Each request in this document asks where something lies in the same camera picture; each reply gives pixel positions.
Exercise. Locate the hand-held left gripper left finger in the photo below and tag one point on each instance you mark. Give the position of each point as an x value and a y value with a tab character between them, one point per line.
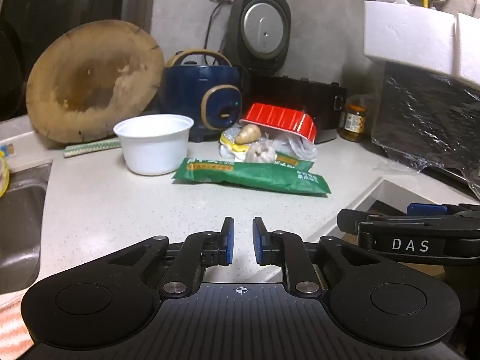
228	242

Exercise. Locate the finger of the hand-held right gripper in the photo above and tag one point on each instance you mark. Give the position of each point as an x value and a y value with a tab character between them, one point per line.
427	209
382	238

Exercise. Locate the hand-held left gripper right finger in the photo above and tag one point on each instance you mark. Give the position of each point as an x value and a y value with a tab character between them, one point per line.
258	242

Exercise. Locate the clear plastic bag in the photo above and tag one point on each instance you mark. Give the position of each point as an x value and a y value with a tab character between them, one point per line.
300	148

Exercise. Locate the red plastic food tray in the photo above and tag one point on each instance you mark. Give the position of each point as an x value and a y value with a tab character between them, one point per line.
281	118

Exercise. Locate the green snack packet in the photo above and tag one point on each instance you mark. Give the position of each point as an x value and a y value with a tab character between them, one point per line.
243	176

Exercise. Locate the green yellow food wrapper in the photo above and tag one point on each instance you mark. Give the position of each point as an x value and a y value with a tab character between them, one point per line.
294	160

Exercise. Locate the black plastic-wrapped appliance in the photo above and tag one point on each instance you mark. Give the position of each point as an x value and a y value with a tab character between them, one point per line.
423	120

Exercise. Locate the garlic bulbs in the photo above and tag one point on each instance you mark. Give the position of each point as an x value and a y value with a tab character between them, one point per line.
260	152

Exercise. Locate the white yellow wrapper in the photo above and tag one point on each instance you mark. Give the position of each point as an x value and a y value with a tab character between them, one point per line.
230	144

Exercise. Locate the ginger root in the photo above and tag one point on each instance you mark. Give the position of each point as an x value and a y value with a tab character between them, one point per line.
247	134

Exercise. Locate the glass pickle jar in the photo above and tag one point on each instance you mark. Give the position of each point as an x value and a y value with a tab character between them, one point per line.
352	123

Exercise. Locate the white plastic bowl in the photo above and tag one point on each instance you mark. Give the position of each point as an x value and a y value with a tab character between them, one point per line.
153	150

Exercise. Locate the blue rice cooker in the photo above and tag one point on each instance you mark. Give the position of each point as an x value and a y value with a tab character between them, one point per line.
195	90

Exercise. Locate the black rice cooker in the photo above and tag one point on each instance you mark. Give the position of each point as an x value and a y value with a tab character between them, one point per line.
318	95

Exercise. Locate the green white striped cloth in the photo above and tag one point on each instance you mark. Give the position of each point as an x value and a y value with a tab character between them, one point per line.
90	148

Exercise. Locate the white foam box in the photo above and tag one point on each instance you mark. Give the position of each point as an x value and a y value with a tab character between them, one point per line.
405	33

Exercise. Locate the round wooden cutting board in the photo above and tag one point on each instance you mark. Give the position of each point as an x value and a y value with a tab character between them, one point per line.
93	82

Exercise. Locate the steel sink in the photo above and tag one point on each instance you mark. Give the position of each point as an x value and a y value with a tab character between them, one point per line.
18	232

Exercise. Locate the orange striped towel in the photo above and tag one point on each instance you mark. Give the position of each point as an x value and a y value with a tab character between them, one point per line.
11	326

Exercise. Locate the yellow plastic bag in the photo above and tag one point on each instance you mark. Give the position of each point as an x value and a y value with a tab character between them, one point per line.
3	176

